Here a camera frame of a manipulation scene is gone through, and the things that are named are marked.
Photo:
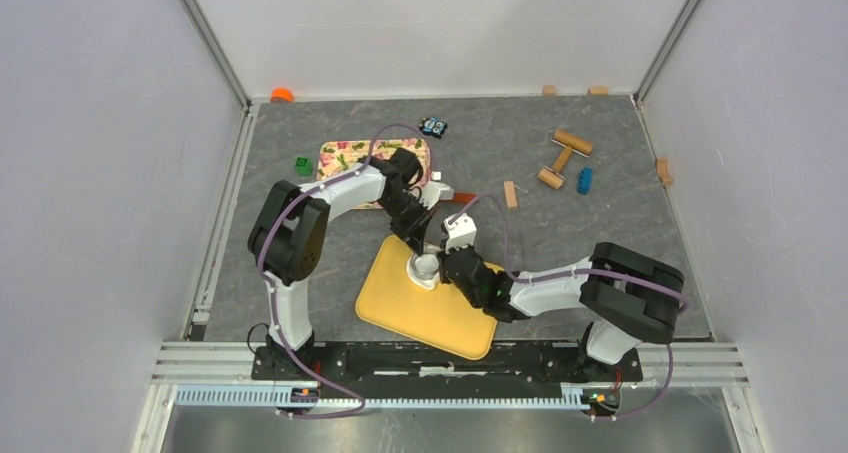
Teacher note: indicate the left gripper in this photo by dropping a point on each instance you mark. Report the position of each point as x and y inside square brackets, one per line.
[414, 232]

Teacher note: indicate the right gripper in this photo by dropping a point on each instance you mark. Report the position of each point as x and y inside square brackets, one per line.
[469, 251]

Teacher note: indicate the white dough ball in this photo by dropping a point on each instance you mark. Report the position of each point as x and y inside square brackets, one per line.
[424, 270]

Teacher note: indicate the yellow cutting mat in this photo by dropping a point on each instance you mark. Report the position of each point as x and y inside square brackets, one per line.
[440, 317]

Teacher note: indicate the metal scraper with wooden handle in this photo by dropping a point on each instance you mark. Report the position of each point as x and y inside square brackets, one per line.
[463, 198]

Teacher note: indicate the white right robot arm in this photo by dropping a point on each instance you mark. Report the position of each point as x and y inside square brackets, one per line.
[637, 299]

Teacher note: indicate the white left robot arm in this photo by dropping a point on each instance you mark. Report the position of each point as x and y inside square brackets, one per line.
[288, 236]

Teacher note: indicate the small wooden block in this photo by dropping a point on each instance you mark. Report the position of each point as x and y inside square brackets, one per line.
[510, 194]

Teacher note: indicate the black patterned small box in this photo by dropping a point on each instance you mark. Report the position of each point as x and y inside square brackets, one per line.
[433, 127]

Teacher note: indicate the floral pattern tray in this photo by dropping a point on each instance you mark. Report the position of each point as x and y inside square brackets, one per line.
[344, 155]

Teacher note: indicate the green plastic block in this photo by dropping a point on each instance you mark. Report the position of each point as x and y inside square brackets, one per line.
[303, 166]

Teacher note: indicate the blue plastic block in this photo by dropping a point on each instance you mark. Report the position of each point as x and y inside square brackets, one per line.
[584, 181]

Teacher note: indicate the orange plastic cap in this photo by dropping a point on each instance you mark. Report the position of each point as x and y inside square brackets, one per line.
[281, 95]

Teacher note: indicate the wooden piece right edge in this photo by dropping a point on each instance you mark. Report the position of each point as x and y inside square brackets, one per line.
[663, 172]

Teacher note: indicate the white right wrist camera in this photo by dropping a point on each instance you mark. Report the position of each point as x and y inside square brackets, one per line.
[460, 231]

